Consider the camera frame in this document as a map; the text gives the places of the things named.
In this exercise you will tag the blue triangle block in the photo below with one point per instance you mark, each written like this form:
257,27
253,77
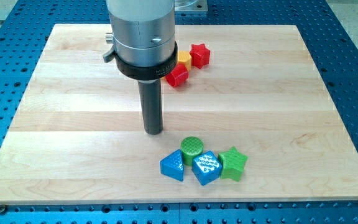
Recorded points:
173,166

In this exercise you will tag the red star block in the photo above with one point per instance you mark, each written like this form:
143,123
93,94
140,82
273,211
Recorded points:
200,55

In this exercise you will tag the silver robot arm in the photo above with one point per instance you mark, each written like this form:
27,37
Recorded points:
144,49

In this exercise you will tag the green star block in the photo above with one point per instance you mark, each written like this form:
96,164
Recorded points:
233,163

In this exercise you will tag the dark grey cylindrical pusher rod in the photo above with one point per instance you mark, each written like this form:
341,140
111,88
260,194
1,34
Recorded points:
151,104

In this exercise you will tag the blue cube block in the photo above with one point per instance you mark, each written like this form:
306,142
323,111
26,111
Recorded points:
206,168

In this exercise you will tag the green cylinder block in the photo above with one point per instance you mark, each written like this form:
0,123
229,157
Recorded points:
191,147

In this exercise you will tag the red cylinder block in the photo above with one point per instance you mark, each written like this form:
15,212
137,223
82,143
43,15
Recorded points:
177,76

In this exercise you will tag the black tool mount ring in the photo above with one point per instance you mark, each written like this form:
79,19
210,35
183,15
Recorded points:
147,73

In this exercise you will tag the yellow hexagon block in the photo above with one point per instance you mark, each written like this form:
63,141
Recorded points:
185,58

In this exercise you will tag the light wooden board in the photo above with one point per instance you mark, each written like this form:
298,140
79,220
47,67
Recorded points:
78,135

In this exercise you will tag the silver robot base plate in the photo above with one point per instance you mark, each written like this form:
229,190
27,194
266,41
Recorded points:
191,5

